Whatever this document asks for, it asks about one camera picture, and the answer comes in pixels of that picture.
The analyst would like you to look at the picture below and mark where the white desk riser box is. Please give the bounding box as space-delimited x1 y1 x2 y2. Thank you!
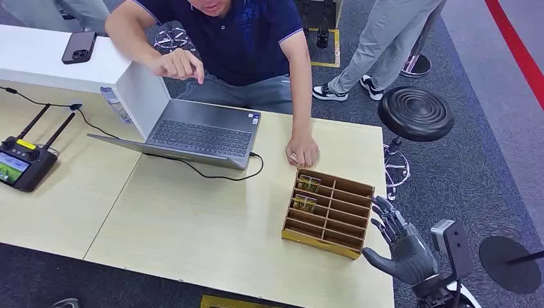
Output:
0 24 172 139

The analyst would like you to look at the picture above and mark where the black round stool chrome base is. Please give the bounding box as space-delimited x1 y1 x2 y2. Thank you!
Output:
377 86 455 201

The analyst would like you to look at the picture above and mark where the black equipment stand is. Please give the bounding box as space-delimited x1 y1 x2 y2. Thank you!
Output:
295 0 343 49

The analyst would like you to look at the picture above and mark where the thin black cable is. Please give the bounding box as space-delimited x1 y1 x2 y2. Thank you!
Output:
0 86 121 141

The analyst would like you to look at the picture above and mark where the grey open laptop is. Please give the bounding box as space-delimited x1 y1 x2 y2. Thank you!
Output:
87 98 262 171

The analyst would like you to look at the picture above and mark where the standing person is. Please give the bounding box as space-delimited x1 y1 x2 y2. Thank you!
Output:
312 0 447 102

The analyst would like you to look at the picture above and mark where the black smartphone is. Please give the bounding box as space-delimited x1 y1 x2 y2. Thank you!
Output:
61 30 98 65

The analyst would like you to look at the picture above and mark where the clear plastic water bottle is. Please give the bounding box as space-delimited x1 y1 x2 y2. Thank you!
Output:
99 86 133 125

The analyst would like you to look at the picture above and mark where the seated person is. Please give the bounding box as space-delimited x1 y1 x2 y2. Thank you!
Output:
104 0 320 169

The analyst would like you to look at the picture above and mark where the wooden card organizer box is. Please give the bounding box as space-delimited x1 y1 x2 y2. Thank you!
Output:
281 168 376 261

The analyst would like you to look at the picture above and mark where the person's left hand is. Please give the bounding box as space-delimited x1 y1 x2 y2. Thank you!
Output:
285 133 320 169

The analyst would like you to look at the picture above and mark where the person's right hand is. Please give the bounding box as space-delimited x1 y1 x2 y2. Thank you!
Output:
146 47 206 85

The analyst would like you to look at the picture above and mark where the black round disc base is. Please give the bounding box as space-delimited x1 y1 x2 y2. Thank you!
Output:
479 235 544 295

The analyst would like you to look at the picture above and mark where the black laptop power cable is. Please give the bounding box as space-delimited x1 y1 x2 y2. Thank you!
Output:
143 151 265 182

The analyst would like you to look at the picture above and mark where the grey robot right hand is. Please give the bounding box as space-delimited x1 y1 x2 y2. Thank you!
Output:
362 195 440 287

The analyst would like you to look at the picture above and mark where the yellow floor tape strip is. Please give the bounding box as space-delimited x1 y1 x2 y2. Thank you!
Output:
200 294 279 308

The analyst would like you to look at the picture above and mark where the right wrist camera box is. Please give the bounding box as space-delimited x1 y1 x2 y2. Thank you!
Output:
430 219 474 282

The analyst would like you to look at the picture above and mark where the chrome stool pole and foot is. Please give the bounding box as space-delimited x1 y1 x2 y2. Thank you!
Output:
400 8 432 79

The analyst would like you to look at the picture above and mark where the black remote controller with screen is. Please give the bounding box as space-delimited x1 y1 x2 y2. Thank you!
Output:
0 103 76 193

